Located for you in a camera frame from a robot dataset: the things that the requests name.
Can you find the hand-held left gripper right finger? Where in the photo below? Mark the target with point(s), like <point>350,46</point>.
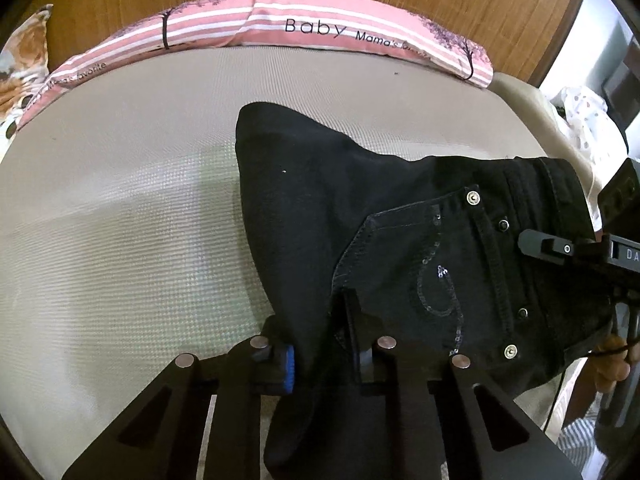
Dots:
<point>352,330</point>

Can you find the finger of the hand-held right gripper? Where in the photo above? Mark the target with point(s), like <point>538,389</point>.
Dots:
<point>540,245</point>

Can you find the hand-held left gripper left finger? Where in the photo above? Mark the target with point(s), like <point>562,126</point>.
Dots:
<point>287,365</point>

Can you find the black pants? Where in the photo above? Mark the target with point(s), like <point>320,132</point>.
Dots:
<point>400,210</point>

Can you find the person's right hand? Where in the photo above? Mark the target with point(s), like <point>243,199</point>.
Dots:
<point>607,365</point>

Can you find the white dotted cloth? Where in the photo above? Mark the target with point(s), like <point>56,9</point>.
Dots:
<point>585,115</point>

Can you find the dark cabinet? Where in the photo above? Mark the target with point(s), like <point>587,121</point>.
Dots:
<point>622,85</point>

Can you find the grey striped cloth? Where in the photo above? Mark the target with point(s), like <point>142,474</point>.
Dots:
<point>575,450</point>

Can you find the beige woven bed mat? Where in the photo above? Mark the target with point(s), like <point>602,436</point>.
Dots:
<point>125,210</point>

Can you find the pink striped pillow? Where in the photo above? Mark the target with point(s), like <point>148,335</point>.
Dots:
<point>300,30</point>

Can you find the floral pillow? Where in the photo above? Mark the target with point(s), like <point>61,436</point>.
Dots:
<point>25,60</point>

